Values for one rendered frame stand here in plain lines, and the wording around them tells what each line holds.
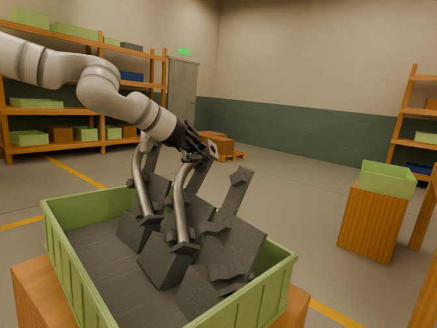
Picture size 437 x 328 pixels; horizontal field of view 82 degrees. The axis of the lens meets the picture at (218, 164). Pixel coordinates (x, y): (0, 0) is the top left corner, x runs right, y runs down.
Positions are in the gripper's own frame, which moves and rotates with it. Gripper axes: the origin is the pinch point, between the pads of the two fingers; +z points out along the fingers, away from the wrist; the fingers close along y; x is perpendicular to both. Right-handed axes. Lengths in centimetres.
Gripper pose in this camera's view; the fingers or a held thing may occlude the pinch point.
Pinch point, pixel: (203, 152)
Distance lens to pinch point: 70.5
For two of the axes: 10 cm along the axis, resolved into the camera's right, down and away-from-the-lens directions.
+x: -7.8, 4.4, 4.5
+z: 6.2, 3.9, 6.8
